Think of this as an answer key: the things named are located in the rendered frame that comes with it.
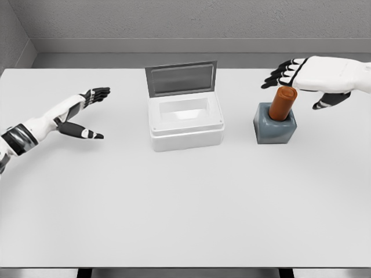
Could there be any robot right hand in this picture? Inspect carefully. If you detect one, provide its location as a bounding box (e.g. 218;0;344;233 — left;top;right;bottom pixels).
261;57;358;110

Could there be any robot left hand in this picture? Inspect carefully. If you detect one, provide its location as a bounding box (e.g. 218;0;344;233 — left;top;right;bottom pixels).
43;87;111;140

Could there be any brown cylinder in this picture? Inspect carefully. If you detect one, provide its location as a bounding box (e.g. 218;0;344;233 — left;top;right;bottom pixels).
268;86;299;121

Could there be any grey-blue square holder block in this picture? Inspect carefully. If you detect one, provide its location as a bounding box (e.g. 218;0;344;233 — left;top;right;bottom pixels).
253;102;298;145

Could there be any white box with grey lid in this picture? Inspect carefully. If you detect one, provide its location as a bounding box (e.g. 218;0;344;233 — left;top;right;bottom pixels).
144;60;226;153

